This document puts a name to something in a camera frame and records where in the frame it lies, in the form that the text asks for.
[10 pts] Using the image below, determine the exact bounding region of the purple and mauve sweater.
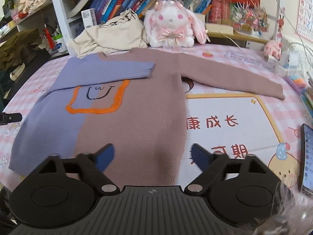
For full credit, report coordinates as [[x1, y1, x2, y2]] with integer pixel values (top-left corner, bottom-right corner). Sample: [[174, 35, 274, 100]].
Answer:
[[9, 48, 284, 187]]

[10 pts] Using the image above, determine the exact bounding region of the white wristband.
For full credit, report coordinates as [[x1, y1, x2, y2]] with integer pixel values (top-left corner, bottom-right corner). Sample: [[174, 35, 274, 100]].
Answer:
[[10, 63, 25, 81]]

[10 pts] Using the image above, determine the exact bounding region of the pink checkered cartoon table mat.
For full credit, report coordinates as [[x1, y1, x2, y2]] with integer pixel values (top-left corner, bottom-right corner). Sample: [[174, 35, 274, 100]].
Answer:
[[1, 48, 305, 190]]

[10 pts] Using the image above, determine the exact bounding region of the olive green garment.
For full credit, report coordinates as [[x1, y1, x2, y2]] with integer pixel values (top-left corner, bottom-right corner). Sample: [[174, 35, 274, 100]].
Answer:
[[1, 29, 40, 70]]

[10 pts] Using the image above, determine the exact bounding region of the red tassel ornament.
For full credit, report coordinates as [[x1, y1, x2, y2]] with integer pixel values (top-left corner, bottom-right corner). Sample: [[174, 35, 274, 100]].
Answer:
[[43, 24, 55, 49]]

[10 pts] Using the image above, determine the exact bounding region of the smartphone with lit screen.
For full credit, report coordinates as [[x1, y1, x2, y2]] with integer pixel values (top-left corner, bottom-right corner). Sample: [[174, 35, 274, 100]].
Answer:
[[298, 124, 313, 196]]

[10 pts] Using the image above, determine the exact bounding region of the stack of notebooks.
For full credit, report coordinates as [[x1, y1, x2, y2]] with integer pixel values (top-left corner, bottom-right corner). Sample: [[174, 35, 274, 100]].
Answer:
[[284, 69, 312, 124]]

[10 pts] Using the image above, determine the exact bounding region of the white box with barcode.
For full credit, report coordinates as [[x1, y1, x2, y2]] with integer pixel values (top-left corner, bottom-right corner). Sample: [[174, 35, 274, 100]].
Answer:
[[81, 8, 97, 29]]

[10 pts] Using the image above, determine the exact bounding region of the small pink pig figure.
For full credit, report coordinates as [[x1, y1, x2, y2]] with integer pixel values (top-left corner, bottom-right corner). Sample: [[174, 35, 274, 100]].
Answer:
[[263, 40, 282, 60]]

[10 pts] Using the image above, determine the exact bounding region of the cream cloth tote bag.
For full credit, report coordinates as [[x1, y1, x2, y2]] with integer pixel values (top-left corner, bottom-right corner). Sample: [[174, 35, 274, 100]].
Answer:
[[68, 9, 148, 58]]

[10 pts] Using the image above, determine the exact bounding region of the white pink bunny plush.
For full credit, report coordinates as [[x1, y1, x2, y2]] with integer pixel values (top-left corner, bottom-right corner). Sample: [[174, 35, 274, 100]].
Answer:
[[143, 0, 209, 48]]

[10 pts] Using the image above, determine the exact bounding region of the colourful sparkly ornament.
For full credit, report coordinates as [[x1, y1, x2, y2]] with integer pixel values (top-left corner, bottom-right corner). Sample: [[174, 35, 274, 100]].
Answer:
[[230, 2, 269, 37]]

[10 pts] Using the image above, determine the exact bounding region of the red boxed book set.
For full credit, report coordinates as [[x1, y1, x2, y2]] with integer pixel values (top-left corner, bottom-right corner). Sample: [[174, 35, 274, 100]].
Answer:
[[207, 0, 261, 27]]

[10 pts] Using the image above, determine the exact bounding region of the white bookshelf frame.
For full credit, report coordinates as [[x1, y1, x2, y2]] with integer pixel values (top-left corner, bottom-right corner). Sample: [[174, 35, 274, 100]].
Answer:
[[0, 0, 282, 57]]

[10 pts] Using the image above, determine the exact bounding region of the alphabet wall poster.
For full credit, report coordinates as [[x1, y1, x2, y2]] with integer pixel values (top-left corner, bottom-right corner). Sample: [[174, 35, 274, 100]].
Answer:
[[296, 0, 313, 42]]

